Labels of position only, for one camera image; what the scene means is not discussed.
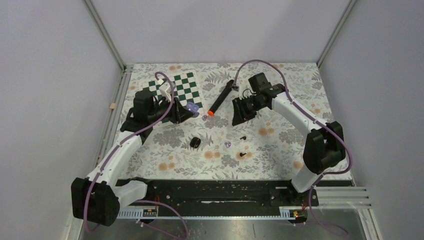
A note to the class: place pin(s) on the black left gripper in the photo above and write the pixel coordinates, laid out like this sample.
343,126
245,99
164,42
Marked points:
179,114

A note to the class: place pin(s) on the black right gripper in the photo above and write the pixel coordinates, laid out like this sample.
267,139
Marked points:
239,116

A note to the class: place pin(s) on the purple earbud charging case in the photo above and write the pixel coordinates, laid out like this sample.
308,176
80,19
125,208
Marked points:
193,108

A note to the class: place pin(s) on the black round cap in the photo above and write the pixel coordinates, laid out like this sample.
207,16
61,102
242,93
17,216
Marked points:
195,142

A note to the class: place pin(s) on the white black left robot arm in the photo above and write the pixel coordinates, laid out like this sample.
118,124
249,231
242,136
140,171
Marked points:
96,198

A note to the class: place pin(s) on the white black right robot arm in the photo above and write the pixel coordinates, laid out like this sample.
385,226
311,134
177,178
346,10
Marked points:
322,149

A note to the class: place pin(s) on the black marker orange cap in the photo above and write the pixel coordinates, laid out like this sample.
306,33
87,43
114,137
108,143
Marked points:
220,99

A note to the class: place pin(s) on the green white checkered board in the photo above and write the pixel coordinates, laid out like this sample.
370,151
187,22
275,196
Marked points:
187,89

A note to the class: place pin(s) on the floral patterned table mat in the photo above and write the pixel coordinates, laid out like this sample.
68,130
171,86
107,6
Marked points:
274,147

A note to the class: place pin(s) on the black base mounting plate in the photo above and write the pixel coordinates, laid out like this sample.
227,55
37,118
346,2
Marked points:
226,193

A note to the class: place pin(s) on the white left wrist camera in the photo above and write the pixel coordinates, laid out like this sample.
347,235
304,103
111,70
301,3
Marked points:
165,89

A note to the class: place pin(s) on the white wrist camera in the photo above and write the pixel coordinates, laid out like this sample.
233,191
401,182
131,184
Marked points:
165,89
235,87

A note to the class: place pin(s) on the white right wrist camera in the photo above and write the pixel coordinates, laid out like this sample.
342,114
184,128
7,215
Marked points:
235,87

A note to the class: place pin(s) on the white slotted cable duct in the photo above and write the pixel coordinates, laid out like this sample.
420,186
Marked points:
215,213

